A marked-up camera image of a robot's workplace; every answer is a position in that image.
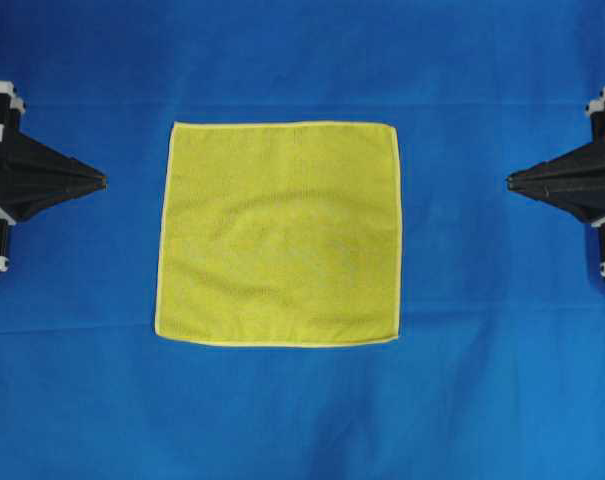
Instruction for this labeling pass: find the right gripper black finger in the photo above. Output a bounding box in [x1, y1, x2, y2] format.
[507, 142, 605, 186]
[508, 185, 605, 223]

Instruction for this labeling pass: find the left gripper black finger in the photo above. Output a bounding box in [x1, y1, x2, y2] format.
[0, 177, 106, 222]
[1, 129, 106, 180]

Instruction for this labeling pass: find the yellow-green square towel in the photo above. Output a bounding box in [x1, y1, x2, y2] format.
[154, 121, 403, 348]

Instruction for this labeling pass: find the blue table cloth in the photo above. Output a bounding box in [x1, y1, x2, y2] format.
[0, 1, 605, 479]

